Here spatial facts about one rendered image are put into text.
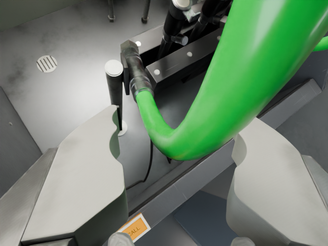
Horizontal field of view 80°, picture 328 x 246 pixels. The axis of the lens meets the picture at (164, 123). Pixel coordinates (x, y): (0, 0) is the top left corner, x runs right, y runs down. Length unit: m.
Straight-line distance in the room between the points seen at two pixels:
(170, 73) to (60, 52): 0.30
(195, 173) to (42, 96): 0.39
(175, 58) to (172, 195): 0.26
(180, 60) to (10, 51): 0.40
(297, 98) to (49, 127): 0.58
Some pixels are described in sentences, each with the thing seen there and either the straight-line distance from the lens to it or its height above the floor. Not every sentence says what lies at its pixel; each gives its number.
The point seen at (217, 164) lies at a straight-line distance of 0.41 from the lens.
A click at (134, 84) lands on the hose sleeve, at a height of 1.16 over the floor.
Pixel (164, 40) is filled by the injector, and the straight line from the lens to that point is 0.37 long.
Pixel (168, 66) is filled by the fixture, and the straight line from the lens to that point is 0.39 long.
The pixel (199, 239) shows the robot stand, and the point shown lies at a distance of 1.00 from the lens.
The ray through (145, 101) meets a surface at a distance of 0.15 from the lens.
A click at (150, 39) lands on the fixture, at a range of 0.41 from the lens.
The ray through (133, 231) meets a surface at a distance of 0.37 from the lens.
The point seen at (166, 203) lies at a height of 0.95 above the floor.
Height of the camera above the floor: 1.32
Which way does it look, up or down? 74 degrees down
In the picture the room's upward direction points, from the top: 47 degrees clockwise
